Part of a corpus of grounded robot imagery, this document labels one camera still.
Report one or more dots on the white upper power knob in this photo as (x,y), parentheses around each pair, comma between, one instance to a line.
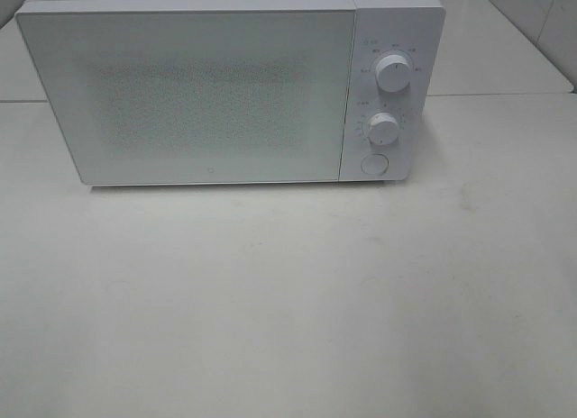
(393,72)

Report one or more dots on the round door release button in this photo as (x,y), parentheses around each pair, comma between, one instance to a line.
(375,164)

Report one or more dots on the white adjoining table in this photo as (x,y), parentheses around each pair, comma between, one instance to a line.
(482,53)

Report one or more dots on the white microwave oven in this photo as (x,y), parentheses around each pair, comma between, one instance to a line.
(413,27)

